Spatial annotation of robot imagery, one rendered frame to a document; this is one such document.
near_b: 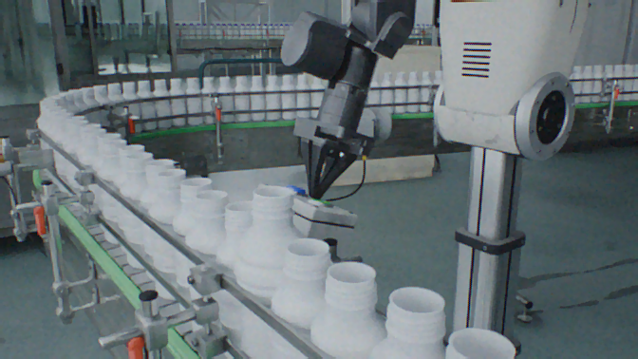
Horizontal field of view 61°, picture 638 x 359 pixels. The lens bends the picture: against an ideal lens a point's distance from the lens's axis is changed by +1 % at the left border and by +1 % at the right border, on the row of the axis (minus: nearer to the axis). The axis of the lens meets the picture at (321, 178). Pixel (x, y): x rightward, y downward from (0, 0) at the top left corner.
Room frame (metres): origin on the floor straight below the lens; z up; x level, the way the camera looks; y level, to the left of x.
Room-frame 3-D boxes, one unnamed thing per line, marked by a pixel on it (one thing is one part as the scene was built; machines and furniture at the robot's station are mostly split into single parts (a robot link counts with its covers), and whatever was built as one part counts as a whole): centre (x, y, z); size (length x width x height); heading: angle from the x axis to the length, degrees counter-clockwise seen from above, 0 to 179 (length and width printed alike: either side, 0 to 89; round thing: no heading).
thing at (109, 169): (0.83, 0.33, 1.08); 0.06 x 0.06 x 0.17
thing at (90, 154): (0.92, 0.40, 1.08); 0.06 x 0.06 x 0.17
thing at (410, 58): (4.91, -0.43, 0.59); 1.10 x 0.62 x 1.18; 109
